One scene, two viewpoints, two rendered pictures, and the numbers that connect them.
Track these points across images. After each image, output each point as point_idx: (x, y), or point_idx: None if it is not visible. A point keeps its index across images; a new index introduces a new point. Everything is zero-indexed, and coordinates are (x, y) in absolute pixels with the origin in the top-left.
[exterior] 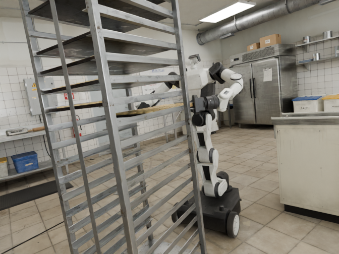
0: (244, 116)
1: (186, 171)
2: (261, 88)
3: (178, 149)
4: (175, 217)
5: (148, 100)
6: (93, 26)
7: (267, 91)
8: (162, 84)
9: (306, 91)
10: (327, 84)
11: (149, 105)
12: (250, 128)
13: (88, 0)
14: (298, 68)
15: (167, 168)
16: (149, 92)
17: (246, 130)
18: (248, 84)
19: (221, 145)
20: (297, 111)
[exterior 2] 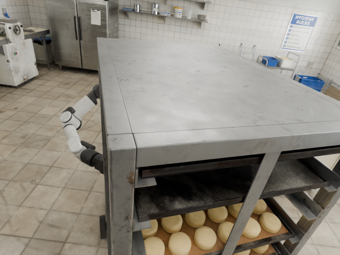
0: (68, 58)
1: (49, 154)
2: (87, 31)
3: (2, 114)
4: (105, 235)
5: (74, 129)
6: (309, 234)
7: (94, 36)
8: (86, 101)
9: (125, 39)
10: (142, 36)
11: (95, 147)
12: (74, 72)
13: (326, 210)
14: (119, 13)
15: (14, 155)
16: (65, 112)
17: (71, 74)
18: (72, 23)
19: (60, 102)
20: None
